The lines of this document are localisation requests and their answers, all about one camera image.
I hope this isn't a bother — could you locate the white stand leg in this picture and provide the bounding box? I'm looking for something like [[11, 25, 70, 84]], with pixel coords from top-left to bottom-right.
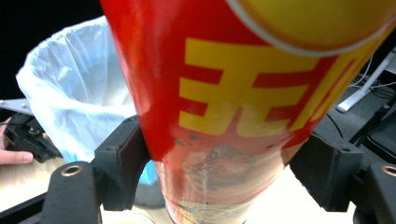
[[335, 46, 396, 114]]

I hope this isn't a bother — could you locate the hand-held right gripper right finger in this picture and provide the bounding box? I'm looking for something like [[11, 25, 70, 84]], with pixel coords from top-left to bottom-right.
[[289, 131, 372, 213]]

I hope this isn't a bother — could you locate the white plastic bin liner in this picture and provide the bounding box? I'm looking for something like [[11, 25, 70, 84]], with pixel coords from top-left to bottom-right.
[[15, 15, 158, 188]]

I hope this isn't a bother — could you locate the black metal stand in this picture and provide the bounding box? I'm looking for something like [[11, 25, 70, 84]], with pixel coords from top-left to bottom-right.
[[348, 92, 396, 164]]

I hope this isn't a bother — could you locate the white cable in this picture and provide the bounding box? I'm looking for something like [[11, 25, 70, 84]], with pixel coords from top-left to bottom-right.
[[348, 50, 396, 90]]

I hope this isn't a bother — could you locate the red and yellow snack canister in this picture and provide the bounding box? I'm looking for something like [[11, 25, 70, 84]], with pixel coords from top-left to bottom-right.
[[99, 0, 396, 224]]

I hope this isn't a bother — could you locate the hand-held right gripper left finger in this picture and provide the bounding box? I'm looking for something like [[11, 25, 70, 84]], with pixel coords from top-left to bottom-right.
[[92, 115, 151, 212]]

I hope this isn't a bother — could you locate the black cable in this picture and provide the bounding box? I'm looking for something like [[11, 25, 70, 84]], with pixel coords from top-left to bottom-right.
[[326, 112, 345, 139]]

